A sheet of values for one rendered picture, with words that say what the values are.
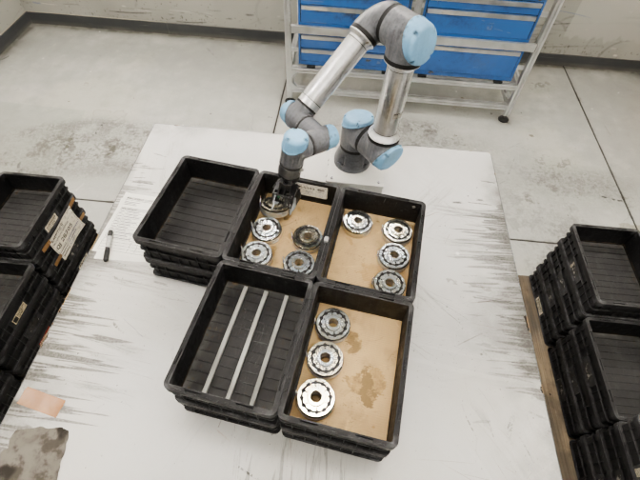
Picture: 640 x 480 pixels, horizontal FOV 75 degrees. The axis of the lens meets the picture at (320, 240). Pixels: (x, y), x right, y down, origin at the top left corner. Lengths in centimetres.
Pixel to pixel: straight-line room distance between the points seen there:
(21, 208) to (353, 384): 175
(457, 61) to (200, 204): 222
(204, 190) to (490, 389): 120
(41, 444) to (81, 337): 32
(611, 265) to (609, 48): 270
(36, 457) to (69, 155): 225
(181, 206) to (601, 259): 181
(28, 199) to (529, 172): 298
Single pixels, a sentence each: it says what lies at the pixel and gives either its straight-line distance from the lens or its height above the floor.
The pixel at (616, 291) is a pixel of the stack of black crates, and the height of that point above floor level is 49.
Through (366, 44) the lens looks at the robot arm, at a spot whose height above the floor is 134.
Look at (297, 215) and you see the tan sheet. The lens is 152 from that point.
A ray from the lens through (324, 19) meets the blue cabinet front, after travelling 308.
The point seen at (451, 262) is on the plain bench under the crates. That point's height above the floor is 70.
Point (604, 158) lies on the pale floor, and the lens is 366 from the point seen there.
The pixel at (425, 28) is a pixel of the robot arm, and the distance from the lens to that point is 131.
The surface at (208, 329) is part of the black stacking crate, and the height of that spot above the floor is 83.
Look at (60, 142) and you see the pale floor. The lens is 349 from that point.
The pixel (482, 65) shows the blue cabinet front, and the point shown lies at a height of 43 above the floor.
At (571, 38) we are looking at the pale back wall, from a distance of 443.
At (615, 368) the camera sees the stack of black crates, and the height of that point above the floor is 38.
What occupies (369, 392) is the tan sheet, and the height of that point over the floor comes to 83.
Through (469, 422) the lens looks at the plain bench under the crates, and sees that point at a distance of 142.
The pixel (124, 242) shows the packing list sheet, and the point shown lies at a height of 70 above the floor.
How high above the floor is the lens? 200
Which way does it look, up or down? 54 degrees down
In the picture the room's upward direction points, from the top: 3 degrees clockwise
